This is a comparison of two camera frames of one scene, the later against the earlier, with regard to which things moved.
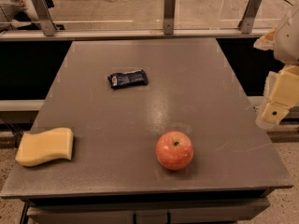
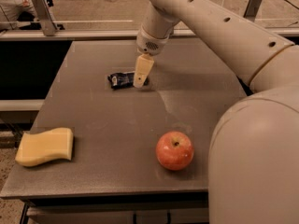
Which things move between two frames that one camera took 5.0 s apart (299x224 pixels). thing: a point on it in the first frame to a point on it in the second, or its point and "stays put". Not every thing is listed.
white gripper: (288, 40) to (149, 45)
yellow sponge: (38, 148) stays put
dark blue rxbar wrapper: (130, 78) stays put
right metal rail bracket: (246, 24) stays put
